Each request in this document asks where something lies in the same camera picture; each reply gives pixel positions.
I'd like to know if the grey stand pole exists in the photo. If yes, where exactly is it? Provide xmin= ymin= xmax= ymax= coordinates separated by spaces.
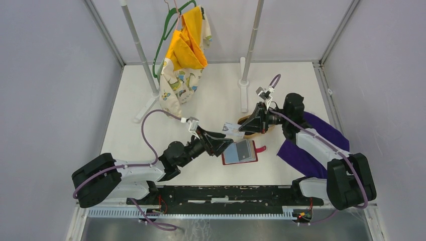
xmin=238 ymin=0 xmax=264 ymax=113
xmin=119 ymin=0 xmax=160 ymax=124

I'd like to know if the cream patterned fabric bag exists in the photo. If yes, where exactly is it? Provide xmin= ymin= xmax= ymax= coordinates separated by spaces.
xmin=158 ymin=7 xmax=213 ymax=118

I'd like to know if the left grey stand pole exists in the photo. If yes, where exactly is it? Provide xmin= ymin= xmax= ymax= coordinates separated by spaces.
xmin=119 ymin=0 xmax=160 ymax=124

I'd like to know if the purple cloth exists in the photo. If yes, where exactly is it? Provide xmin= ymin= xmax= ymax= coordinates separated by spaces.
xmin=277 ymin=112 xmax=350 ymax=179

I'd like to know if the red leather card holder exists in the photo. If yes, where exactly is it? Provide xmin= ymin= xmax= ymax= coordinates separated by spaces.
xmin=222 ymin=139 xmax=267 ymax=166

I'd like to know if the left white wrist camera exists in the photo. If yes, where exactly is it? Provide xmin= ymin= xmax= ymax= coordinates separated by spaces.
xmin=180 ymin=116 xmax=199 ymax=139

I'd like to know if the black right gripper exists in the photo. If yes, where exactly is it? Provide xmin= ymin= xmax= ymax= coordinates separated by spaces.
xmin=239 ymin=102 xmax=289 ymax=135

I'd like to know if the white toothed cable rail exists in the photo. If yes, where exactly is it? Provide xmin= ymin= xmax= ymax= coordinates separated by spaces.
xmin=87 ymin=207 xmax=296 ymax=220

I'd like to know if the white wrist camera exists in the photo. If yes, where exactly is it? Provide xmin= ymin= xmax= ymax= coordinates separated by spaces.
xmin=180 ymin=116 xmax=199 ymax=139
xmin=256 ymin=86 xmax=275 ymax=110

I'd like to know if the right grey stand pole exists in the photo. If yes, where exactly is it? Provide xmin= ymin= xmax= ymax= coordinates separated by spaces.
xmin=238 ymin=0 xmax=264 ymax=113

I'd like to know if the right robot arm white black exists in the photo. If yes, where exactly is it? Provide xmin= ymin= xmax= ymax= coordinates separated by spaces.
xmin=238 ymin=93 xmax=377 ymax=210

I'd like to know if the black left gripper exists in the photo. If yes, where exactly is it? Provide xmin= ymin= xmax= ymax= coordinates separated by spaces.
xmin=179 ymin=126 xmax=233 ymax=167

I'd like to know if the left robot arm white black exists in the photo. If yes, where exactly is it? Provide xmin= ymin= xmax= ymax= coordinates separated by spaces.
xmin=71 ymin=127 xmax=234 ymax=208

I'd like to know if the yellow cloth hanging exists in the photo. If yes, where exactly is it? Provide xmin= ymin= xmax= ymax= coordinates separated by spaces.
xmin=164 ymin=6 xmax=212 ymax=71

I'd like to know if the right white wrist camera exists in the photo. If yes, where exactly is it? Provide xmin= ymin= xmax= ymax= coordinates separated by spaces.
xmin=256 ymin=86 xmax=275 ymax=110

